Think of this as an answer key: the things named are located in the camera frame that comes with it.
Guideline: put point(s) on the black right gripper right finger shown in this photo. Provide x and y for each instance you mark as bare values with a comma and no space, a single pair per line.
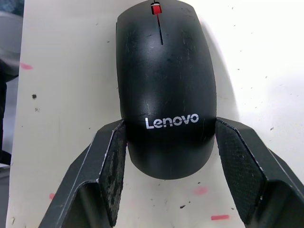
251,166

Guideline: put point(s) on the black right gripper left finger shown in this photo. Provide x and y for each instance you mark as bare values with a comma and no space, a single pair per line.
90,171

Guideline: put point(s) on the black Lenovo mouse cover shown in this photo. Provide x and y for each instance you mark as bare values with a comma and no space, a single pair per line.
164,85

